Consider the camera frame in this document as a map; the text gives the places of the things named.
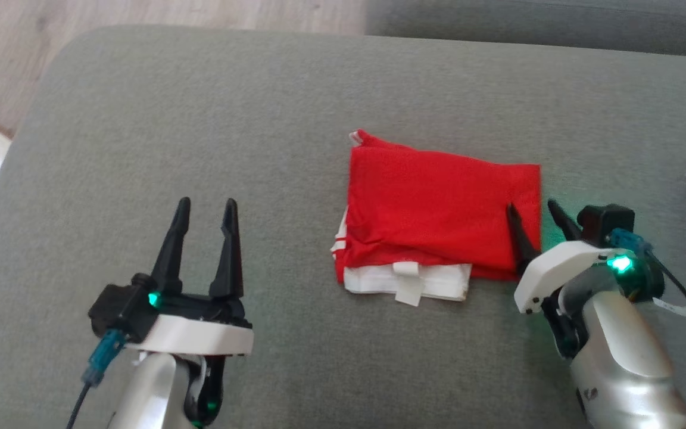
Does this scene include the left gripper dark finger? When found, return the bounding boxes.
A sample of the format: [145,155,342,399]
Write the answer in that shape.
[151,197,192,297]
[209,198,245,301]

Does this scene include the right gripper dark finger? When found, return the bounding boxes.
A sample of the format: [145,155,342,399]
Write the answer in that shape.
[507,204,541,275]
[547,200,584,243]

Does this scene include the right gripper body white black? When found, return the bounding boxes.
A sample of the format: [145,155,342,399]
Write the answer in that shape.
[514,240,666,358]

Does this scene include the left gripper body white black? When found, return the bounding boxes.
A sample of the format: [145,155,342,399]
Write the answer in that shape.
[126,292,254,427]

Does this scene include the red basketball jersey white sleeves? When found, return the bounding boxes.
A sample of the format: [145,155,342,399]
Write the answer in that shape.
[330,129,542,307]

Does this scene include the grey sofa seat cushion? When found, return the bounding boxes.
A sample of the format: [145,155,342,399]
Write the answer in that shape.
[0,25,686,429]

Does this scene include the grey sofa back cushion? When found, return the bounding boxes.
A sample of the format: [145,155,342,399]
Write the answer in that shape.
[366,0,686,58]

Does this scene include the right black cable blue plug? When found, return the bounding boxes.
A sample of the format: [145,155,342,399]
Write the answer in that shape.
[608,229,686,382]

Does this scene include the black cable blue plug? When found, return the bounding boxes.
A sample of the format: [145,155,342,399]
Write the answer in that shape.
[66,328,129,429]
[608,229,686,382]

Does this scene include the left black cable blue plug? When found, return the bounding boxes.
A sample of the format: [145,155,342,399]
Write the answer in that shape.
[66,328,129,429]

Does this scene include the white tag on right cable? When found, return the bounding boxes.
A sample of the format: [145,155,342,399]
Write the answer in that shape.
[653,297,686,318]

